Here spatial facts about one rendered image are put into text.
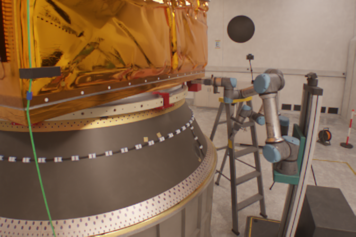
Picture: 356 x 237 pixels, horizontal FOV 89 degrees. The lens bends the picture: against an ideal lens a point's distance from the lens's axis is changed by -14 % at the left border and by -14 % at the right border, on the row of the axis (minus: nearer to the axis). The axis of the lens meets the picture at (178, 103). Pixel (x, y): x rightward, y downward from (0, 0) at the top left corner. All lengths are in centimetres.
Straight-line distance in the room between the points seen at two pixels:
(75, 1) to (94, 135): 63
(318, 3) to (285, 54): 219
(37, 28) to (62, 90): 22
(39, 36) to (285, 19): 844
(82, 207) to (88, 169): 18
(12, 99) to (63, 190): 53
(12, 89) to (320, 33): 879
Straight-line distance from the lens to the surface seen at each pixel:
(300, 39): 873
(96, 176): 109
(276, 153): 129
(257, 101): 463
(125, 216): 111
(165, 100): 124
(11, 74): 73
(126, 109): 110
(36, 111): 74
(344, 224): 191
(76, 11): 78
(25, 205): 120
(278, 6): 883
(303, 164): 163
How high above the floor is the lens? 193
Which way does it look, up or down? 12 degrees down
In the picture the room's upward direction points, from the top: straight up
